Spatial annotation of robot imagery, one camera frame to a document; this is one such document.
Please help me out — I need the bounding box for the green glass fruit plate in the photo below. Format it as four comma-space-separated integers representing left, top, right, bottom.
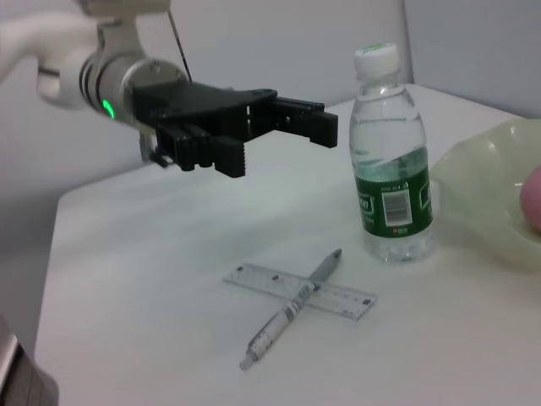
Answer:
429, 118, 541, 272

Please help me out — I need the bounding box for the clear bottle with green label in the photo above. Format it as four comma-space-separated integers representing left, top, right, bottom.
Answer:
348, 41, 435, 264

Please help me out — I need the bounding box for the pink toy peach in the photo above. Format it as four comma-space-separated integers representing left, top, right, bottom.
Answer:
519, 165, 541, 232

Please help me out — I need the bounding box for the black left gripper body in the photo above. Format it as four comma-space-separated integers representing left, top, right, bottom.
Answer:
132, 81, 281, 145

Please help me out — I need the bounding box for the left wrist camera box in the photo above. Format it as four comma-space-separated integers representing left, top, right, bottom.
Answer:
74, 0, 171, 22

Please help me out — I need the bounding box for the grey transparent pen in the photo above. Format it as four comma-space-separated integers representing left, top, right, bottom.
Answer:
238, 248, 343, 372

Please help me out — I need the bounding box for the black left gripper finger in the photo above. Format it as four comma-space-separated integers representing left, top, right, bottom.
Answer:
276, 96, 339, 149
156, 123, 249, 179

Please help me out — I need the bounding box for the transparent plastic ruler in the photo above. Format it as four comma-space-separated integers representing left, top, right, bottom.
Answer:
222, 261, 380, 325

